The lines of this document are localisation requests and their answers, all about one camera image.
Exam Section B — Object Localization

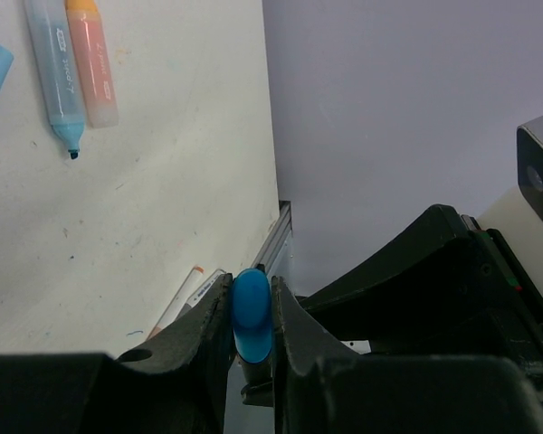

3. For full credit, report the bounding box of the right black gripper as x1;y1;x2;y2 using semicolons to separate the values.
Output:
301;204;543;401

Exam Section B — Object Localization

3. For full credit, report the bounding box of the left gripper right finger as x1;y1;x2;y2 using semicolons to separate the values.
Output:
271;278;543;433

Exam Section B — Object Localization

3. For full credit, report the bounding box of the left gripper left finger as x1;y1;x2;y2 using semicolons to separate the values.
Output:
0;274;233;433

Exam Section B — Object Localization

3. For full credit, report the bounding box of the black blue cap highlighter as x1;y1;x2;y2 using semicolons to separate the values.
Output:
231;268;274;408

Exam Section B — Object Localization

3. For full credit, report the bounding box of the orange highlighter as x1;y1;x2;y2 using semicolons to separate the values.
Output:
65;0;119;128

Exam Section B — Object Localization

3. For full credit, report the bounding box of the light blue highlighter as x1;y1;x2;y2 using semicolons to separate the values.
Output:
24;0;86;160

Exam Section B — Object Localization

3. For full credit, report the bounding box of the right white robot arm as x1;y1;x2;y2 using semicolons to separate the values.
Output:
301;116;543;401

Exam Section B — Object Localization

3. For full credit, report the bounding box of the orange cap thin pen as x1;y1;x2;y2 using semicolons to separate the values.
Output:
148;266;205;340

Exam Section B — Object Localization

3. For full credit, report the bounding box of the grey cap thin pen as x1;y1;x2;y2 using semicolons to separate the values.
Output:
177;269;225;317

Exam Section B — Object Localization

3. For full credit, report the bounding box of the aluminium front rail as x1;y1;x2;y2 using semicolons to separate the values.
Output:
252;201;293;279

